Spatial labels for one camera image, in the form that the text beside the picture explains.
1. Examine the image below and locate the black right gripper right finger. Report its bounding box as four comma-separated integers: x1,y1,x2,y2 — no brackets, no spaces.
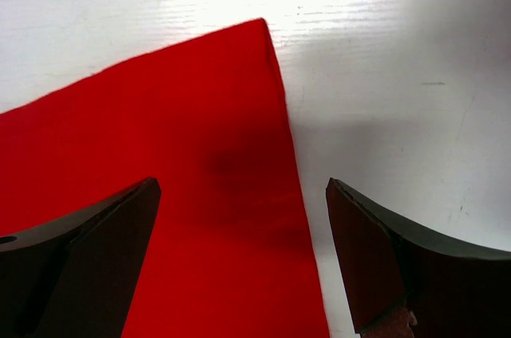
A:
326,179,510,337

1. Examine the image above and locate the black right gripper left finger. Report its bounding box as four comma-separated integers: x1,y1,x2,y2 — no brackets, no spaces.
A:
1,177,161,338

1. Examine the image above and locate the red t shirt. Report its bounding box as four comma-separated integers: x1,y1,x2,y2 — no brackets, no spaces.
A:
1,19,329,337

